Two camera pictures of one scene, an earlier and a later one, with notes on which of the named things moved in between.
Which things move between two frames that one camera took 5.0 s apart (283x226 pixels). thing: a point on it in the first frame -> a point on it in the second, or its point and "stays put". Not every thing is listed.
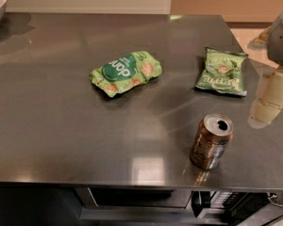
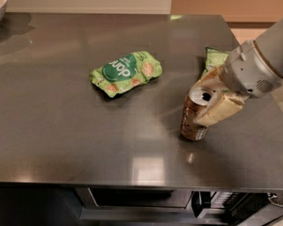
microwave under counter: (184, 206) stays put
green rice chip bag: (125, 71) stays put
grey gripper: (281, 40) -> (249, 69)
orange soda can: (210, 140) -> (196, 100)
